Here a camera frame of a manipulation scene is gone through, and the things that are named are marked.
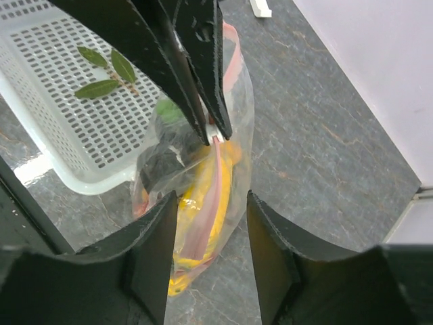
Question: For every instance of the dark mangosteen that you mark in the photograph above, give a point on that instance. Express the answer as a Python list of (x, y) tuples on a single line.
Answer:
[(167, 158)]

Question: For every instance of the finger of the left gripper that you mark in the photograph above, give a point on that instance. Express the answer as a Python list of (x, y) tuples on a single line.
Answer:
[(142, 33), (198, 27)]

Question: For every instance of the yellow mango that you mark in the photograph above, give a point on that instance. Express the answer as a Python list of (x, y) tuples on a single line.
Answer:
[(201, 215)]

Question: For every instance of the rack pole with white foot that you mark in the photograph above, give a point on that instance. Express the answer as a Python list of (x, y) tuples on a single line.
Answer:
[(261, 9)]

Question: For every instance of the white plastic basket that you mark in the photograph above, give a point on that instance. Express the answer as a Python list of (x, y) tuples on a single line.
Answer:
[(92, 145)]

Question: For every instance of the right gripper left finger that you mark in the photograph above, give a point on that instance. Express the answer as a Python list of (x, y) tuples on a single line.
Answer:
[(122, 279)]

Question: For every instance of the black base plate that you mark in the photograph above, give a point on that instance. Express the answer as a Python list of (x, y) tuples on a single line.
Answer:
[(23, 221)]

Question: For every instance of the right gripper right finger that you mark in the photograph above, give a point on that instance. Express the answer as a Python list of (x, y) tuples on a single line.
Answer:
[(304, 279)]

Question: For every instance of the clear zip top bag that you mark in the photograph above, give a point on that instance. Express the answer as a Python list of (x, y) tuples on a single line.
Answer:
[(238, 93)]

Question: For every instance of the loose green grape leaves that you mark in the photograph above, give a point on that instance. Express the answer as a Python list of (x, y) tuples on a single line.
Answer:
[(118, 72)]

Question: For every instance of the mangosteen with green calyx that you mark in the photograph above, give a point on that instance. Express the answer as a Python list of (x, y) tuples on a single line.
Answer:
[(167, 115)]

